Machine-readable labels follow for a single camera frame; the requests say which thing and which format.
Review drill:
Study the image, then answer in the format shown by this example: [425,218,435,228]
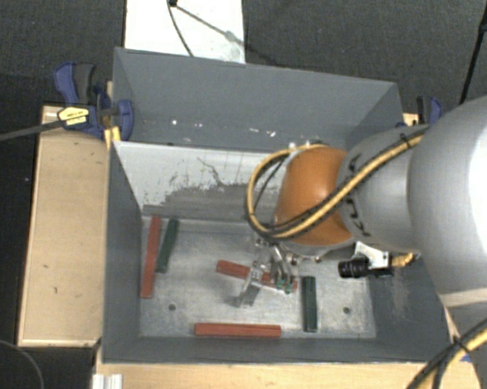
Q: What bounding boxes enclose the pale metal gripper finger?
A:
[245,281,265,308]
[234,260,264,309]

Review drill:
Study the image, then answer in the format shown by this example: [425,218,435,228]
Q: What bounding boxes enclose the red-brown flat block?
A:
[139,215,163,301]
[193,318,284,343]
[214,259,300,293]

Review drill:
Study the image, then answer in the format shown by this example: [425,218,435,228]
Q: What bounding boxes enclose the dark green flat block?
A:
[297,275,323,334]
[155,218,181,275]

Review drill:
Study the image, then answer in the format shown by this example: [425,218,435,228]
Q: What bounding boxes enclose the grey metal bin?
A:
[91,46,473,387]

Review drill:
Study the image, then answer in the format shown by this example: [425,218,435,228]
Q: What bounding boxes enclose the pale wood board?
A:
[16,104,119,353]

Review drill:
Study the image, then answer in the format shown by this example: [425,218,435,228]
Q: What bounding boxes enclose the black cylinder on white bracket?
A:
[337,239,396,283]

